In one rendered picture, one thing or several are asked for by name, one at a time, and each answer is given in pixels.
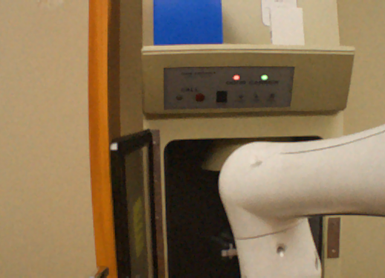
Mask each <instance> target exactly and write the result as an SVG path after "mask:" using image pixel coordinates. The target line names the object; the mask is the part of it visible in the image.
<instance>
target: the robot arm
mask: <svg viewBox="0 0 385 278"><path fill-rule="evenodd" d="M219 194H220V196H221V199H222V202H223V206H224V209H225V211H226V214H227V217H228V219H229V223H230V227H231V229H232V231H233V235H234V237H232V236H231V234H230V231H229V230H228V229H227V228H226V227H224V228H223V231H219V236H218V238H217V237H216V236H211V237H209V252H213V253H214V254H215V255H217V256H220V257H221V260H224V261H227V260H228V259H232V258H233V255H238V258H239V264H240V272H241V276H242V278H321V273H322V270H321V266H320V265H321V263H320V260H319V256H318V255H317V251H316V249H315V244H314V242H313V238H312V236H311V231H310V228H309V223H308V219H307V218H312V217H324V216H376V217H385V124H383V125H381V126H378V127H375V128H373V129H367V130H365V131H362V132H358V133H355V134H352V135H344V136H340V137H337V138H330V139H325V140H316V141H308V142H299V143H270V142H255V143H249V144H247V145H244V146H243V147H241V148H239V149H237V150H235V151H234V152H233V153H232V154H231V155H230V157H229V158H228V159H227V160H226V162H225V163H224V166H223V167H222V169H221V172H220V176H219Z"/></svg>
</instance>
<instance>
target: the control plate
mask: <svg viewBox="0 0 385 278"><path fill-rule="evenodd" d="M234 75H239V77H240V78H239V80H234V79H233V76H234ZM263 75H267V76H268V78H267V79H266V80H263V79H262V76H263ZM293 79H294V67H278V66H268V67H253V66H239V67H180V68H164V110H171V109H227V108H254V107H259V108H281V107H290V104H291V95H292V85H293ZM216 91H227V103H216ZM240 93H242V94H243V98H242V99H240V97H238V94H240ZM256 93H257V94H259V97H258V98H255V97H254V96H253V95H254V94H256ZM271 93H274V98H273V99H271V97H269V94H271ZM198 94H203V95H204V100H202V101H197V100H195V96H196V95H198ZM178 95H181V96H183V98H184V99H183V100H176V97H177V96H178Z"/></svg>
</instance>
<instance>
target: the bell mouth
mask: <svg viewBox="0 0 385 278"><path fill-rule="evenodd" d="M255 142H270V143H296V142H295V140H294V137H293V136H285V137H259V138H213V139H212V142H211V144H210V147H209V149H208V150H207V154H206V155H205V157H204V160H203V163H202V165H201V168H202V169H206V170H212V171H221V169H222V167H223V166H224V163H225V162H226V160H227V159H228V158H229V157H230V155H231V154H232V153H233V152H234V151H235V150H237V149H239V148H241V147H243V146H244V145H247V144H249V143H255Z"/></svg>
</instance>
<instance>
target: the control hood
mask: <svg viewBox="0 0 385 278"><path fill-rule="evenodd" d="M354 58H355V48H354V46H351V47H349V46H333V45H324V46H320V45H269V44H266V45H247V44H236V45H210V44H205V45H160V46H143V49H141V70H140V72H141V75H142V92H143V96H142V110H143V113H144V114H198V113H226V112H253V111H344V109H345V108H346V105H347V98H348V95H349V86H350V83H351V77H352V68H353V65H354ZM239 66H253V67H268V66H278V67H294V79H293V85H292V95H291V104H290V107H281V108H259V107H254V108H227V109H171V110H164V68H180V67H239Z"/></svg>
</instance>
